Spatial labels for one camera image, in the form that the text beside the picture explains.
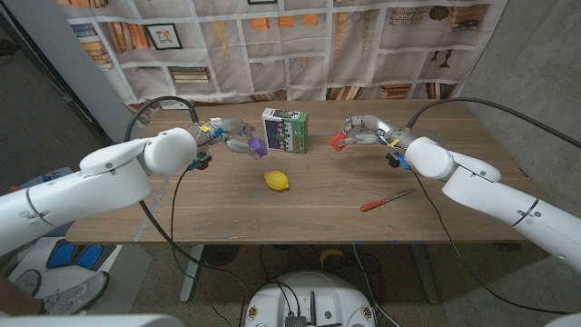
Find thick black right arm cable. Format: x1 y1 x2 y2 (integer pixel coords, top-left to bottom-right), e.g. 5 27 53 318
406 96 581 150

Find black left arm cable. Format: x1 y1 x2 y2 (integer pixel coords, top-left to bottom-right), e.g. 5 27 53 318
123 94 249 314

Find grey sneaker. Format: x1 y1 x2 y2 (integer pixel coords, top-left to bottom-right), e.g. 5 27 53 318
13 269 43 297
43 271 110 315

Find red magnetic block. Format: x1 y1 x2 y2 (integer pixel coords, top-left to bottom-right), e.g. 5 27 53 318
330 130 350 153

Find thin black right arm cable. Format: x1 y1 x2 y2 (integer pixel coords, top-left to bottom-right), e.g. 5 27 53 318
410 170 571 315

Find white mat with blue footprints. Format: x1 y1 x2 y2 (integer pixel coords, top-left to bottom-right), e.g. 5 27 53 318
8 236 153 314

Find white table leg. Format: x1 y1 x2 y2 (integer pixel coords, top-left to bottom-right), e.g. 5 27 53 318
179 243 205 303

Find printed bookshelf backdrop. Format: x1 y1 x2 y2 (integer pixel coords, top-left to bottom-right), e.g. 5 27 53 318
56 0 509 126

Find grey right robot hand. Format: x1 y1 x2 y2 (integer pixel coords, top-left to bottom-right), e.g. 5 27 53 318
338 114 412 149

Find green printed package box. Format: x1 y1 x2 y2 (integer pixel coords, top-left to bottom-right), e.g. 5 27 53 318
261 107 309 155

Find yellow banana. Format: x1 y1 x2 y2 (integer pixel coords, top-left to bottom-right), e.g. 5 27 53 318
319 248 345 268

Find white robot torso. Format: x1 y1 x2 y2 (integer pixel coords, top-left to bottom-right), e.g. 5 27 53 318
243 270 377 327

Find yellow toy lemon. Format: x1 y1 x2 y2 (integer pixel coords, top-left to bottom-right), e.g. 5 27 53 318
263 170 291 192

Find person's brown trouser leg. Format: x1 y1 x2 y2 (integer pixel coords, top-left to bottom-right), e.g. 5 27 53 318
0 274 44 318

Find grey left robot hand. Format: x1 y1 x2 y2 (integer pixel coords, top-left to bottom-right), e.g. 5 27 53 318
197 116 263 159

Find purple magnetic block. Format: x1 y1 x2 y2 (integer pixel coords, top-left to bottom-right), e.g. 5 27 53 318
248 136 269 160

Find black round fan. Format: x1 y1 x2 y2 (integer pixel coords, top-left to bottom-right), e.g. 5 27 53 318
202 243 241 268

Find grey table leg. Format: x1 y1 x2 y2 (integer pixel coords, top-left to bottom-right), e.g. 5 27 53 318
410 243 440 304

